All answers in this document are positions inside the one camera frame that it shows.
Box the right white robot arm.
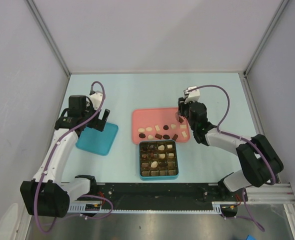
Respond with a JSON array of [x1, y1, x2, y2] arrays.
[[177, 97, 284, 201]]

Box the metal tongs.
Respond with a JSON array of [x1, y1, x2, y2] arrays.
[[175, 111, 184, 124]]

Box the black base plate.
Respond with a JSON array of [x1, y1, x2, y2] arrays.
[[95, 182, 248, 206]]

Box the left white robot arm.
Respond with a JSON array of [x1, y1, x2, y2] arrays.
[[20, 91, 110, 218]]

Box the white cable duct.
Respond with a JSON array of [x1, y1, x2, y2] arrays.
[[67, 202, 222, 215]]

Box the teal box lid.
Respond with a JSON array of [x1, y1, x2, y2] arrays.
[[75, 122, 119, 156]]

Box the brown bar chocolate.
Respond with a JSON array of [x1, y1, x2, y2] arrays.
[[155, 133, 163, 140]]

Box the teal chocolate box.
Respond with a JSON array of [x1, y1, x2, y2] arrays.
[[138, 140, 179, 181]]

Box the white chocolate piece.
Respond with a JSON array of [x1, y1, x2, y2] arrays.
[[158, 145, 165, 151]]

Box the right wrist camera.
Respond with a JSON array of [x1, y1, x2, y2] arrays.
[[183, 86, 201, 104]]

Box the pink tray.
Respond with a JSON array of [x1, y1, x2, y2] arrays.
[[131, 107, 191, 145]]

